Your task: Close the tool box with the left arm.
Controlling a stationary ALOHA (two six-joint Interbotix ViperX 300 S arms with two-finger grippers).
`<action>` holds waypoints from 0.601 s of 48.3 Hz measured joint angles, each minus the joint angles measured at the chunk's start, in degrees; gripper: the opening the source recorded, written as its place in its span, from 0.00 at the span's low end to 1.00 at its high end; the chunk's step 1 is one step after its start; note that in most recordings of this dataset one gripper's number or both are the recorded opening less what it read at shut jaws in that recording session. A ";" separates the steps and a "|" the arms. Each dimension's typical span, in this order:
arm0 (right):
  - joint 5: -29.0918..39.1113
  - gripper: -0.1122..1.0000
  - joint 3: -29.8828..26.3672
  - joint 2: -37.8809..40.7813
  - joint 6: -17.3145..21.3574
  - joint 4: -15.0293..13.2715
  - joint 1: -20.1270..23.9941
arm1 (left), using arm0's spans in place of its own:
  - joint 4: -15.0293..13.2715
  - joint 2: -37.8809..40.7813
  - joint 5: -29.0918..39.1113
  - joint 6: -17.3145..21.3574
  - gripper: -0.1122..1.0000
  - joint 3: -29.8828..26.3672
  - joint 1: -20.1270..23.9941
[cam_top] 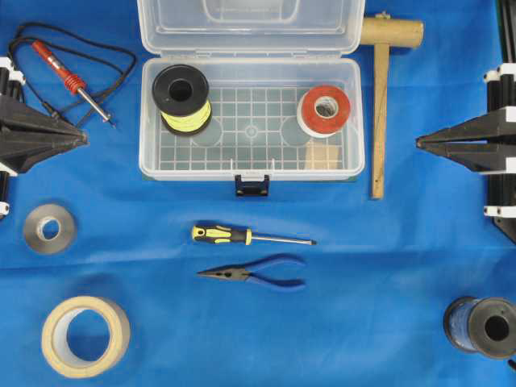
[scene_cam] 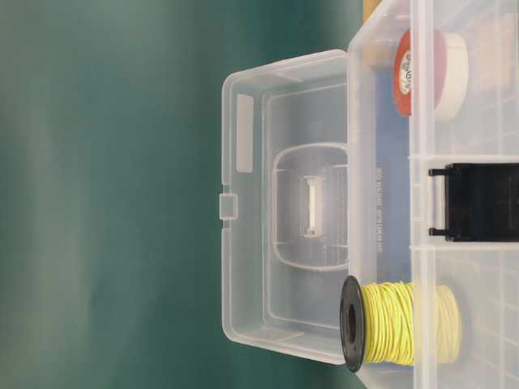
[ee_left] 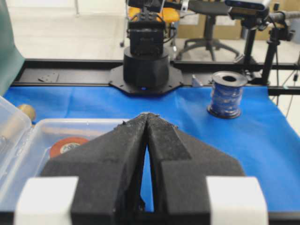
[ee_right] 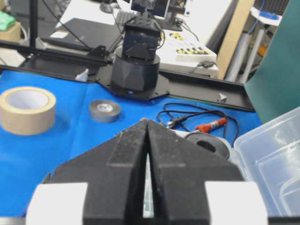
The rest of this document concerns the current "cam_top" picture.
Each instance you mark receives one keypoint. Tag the yellow black screwdriver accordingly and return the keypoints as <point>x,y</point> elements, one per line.
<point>218,234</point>

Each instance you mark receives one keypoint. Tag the clear plastic tool box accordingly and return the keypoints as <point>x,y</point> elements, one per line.
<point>259,58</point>

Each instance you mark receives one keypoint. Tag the blue table cloth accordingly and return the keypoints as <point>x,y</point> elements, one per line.
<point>362,307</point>

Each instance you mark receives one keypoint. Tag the wooden mallet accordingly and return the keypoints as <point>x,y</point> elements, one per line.
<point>382,32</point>

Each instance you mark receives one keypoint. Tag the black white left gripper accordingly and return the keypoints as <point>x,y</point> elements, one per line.
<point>38,138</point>

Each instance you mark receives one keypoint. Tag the black blue box latch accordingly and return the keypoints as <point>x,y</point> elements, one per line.
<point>252,186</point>

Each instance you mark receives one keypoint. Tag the blue wire spool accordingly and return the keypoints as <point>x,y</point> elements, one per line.
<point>481,325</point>

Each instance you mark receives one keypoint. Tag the grey tape roll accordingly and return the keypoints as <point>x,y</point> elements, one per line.
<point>49,229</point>

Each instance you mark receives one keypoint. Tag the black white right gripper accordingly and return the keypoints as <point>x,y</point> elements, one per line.
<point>496,160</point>

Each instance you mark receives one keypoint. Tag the red handled soldering iron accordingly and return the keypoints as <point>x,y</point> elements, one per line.
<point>72,82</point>

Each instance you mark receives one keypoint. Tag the yellow wire spool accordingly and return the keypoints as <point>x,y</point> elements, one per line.
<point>180,93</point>

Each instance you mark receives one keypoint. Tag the red white tape roll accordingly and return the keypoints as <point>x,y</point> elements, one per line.
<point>323,111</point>

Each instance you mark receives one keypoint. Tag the beige masking tape roll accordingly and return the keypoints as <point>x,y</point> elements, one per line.
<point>85,336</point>

